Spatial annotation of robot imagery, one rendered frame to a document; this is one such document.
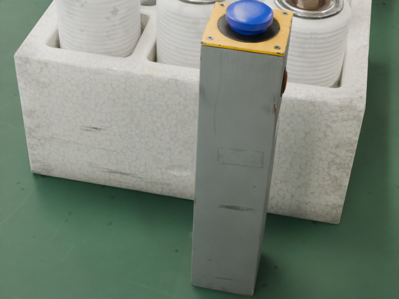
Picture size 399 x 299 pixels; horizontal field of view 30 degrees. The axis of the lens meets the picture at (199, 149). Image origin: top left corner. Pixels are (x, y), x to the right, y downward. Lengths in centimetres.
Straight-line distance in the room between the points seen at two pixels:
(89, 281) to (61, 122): 19
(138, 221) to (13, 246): 15
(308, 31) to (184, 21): 13
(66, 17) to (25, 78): 9
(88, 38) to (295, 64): 23
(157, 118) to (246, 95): 22
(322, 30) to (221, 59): 19
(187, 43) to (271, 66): 21
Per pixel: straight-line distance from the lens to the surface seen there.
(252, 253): 77
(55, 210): 92
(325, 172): 86
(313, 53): 80
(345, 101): 80
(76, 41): 86
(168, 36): 83
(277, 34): 64
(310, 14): 79
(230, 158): 69
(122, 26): 85
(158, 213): 90
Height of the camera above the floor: 64
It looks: 40 degrees down
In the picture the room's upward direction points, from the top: 3 degrees clockwise
